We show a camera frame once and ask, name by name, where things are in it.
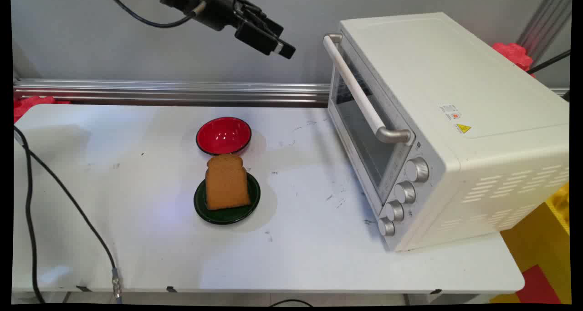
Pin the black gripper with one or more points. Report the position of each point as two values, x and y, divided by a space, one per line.
218 6

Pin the red bowl black rim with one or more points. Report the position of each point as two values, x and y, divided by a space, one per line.
223 135

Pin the brown bread slice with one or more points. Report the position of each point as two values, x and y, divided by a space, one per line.
227 183

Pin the white toaster oven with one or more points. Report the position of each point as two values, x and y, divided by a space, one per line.
432 74

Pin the dark green plate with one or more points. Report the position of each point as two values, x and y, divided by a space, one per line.
227 216

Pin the silver oven knob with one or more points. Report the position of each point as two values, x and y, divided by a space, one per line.
405 192
394 211
416 170
386 226

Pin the red crumpled object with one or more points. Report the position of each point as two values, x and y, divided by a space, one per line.
34 104
514 53

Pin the yellow foam mat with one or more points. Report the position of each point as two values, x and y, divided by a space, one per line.
537 242

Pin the red foam mat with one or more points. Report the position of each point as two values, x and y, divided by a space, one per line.
539 286

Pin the aluminium rail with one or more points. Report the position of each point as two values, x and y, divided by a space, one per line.
159 92

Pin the aluminium profile post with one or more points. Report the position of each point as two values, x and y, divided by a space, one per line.
546 24

